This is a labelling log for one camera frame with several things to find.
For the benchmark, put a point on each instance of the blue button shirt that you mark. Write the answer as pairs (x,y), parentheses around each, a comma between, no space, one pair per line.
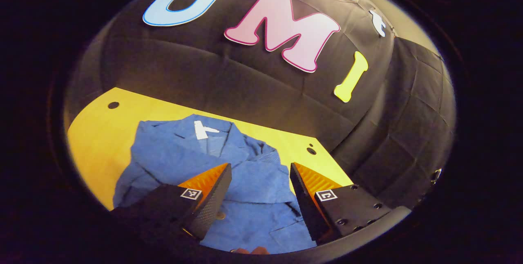
(253,190)

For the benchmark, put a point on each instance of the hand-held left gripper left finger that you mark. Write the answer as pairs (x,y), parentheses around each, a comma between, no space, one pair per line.
(214,202)

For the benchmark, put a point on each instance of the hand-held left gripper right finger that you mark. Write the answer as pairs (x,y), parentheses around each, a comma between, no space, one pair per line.
(306,206)

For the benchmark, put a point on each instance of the black backdrop cloth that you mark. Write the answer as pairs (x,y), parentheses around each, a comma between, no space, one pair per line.
(204,72)

